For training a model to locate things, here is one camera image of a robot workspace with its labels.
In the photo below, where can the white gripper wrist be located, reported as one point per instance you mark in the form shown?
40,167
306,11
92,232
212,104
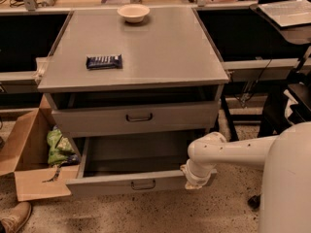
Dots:
200,179

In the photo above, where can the grey drawer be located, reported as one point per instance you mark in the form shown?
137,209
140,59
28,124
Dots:
136,119
131,164

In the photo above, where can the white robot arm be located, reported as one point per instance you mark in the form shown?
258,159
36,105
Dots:
213,148

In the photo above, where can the grey drawer cabinet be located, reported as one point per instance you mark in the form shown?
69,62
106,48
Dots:
165,59

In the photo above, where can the grey top drawer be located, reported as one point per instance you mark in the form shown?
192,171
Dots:
136,119

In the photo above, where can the open laptop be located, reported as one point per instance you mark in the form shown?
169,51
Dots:
287,12

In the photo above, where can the green chip bag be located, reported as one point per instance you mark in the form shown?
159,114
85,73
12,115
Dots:
60,149

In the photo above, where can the white bowl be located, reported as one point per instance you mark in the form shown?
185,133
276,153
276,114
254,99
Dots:
133,13

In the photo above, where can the brown cardboard box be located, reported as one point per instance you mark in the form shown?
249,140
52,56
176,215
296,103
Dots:
25,154

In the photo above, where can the tan shoe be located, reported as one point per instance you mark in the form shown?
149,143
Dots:
16,219

